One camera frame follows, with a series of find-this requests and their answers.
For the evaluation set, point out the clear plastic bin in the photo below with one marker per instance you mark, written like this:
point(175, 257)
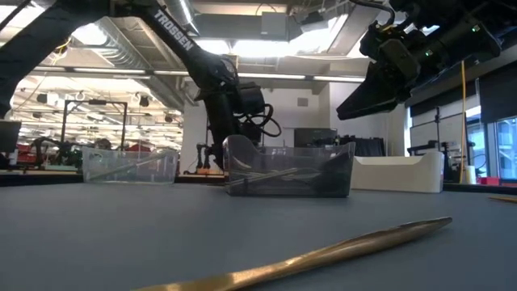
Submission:
point(121, 171)

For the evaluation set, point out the person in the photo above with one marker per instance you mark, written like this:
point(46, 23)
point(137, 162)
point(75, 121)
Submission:
point(103, 144)

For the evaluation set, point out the red box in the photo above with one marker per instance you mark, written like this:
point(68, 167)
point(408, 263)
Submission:
point(490, 180)

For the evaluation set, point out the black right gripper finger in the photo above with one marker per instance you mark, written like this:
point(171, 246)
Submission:
point(363, 95)
point(383, 101)

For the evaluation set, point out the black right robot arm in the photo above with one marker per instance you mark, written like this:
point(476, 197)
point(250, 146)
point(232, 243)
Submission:
point(456, 36)

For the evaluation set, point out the white paper roll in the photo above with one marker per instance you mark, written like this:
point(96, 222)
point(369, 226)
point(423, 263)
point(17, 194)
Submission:
point(470, 174)

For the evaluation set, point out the black office chair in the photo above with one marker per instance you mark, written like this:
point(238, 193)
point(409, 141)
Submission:
point(9, 137)

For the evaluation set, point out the gold knife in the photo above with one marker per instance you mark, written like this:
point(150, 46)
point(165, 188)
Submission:
point(343, 246)

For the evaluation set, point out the black monitor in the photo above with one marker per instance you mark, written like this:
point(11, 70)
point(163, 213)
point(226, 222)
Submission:
point(315, 137)

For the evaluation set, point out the white plastic bin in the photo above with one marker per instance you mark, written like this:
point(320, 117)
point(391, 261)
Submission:
point(400, 175)

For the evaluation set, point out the dark grey table mat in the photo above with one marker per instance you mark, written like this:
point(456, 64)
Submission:
point(81, 242)

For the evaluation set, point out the silver spoon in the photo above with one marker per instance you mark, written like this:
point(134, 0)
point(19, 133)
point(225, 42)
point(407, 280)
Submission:
point(307, 174)

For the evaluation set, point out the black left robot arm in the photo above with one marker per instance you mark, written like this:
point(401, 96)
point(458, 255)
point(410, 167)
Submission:
point(173, 32)

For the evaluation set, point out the wooden chopstick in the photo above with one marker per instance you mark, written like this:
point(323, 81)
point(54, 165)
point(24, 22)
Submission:
point(507, 198)

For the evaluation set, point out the silver utensil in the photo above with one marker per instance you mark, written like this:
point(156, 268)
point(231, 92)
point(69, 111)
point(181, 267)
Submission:
point(266, 176)

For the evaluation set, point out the black tripod stand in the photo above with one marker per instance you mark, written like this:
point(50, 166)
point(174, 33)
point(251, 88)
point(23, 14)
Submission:
point(437, 129)

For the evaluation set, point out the black metal gantry frame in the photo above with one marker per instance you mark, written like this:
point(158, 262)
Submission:
point(64, 121)

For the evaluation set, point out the dark translucent plastic bin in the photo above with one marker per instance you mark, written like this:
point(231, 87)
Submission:
point(323, 186)

